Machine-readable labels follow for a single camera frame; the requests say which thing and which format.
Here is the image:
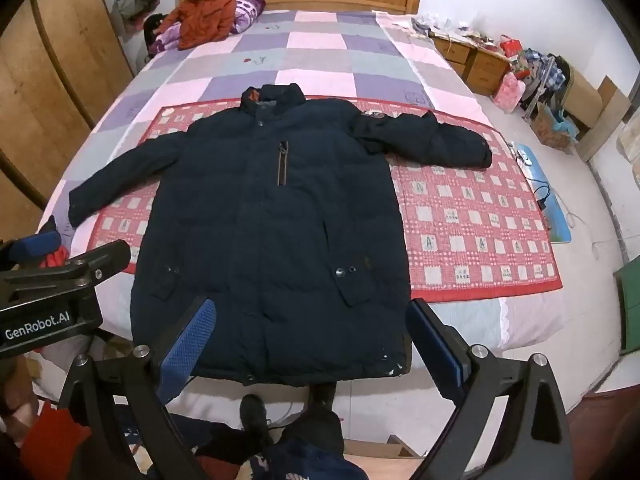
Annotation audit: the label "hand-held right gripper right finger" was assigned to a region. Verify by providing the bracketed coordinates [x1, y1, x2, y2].
[405, 298, 576, 480]

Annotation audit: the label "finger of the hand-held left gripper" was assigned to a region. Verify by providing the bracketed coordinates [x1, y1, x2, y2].
[64, 239, 132, 287]
[0, 230, 65, 273]

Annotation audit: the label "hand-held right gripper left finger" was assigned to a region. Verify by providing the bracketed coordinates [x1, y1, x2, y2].
[52, 296, 221, 480]

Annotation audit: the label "navy padded jacket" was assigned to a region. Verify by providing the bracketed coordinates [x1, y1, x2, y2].
[67, 84, 493, 387]

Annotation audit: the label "plaid clothes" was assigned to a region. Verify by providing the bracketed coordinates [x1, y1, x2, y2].
[515, 49, 571, 97]

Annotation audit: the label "person's black shoe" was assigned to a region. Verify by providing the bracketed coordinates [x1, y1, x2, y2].
[239, 394, 275, 454]

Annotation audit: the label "flat cardboard box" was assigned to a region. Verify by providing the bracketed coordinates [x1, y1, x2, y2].
[344, 435, 427, 461]

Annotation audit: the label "person's red garment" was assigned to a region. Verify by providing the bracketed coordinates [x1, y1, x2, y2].
[22, 400, 94, 480]

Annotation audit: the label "red checkered mat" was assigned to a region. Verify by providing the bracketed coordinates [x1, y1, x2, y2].
[87, 96, 563, 306]

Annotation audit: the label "person's navy printed garment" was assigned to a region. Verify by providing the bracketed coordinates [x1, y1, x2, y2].
[195, 415, 372, 480]

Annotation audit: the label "blue floor mat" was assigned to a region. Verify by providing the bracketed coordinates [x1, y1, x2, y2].
[514, 142, 574, 244]

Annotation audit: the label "wooden wardrobe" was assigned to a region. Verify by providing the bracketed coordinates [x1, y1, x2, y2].
[0, 0, 135, 241]

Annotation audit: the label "dark red wooden furniture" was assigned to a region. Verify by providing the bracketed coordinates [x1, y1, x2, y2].
[565, 389, 640, 480]

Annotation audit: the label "green wooden stool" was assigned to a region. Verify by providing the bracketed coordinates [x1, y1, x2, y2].
[614, 255, 640, 357]

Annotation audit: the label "dark cloth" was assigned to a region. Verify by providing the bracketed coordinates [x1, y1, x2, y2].
[143, 13, 167, 52]

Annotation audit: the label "small cardboard box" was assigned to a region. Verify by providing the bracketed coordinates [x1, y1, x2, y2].
[530, 102, 578, 150]

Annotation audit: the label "grey hanging bag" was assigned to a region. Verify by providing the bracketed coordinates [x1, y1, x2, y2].
[113, 0, 147, 23]

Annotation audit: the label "orange jacket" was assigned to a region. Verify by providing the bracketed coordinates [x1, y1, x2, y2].
[160, 0, 237, 51]

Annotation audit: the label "blue plastic bag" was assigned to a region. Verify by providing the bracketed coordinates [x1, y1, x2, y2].
[550, 109, 579, 137]

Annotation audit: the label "pink plastic bag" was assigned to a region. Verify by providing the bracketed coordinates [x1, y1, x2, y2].
[492, 72, 526, 114]

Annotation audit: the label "wooden nightstand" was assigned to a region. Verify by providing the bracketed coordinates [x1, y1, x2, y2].
[429, 30, 512, 95]

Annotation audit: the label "purple floral pillow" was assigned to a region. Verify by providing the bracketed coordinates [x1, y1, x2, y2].
[147, 0, 266, 54]

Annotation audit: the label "bed with patchwork quilt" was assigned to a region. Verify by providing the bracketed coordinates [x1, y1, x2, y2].
[37, 7, 566, 361]

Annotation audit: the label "tall cardboard box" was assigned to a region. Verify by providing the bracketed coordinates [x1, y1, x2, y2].
[562, 67, 604, 129]

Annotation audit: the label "pile of small household clutter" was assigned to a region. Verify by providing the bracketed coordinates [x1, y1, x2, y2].
[412, 12, 503, 53]

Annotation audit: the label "white cable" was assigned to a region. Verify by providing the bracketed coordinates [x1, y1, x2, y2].
[559, 204, 602, 262]

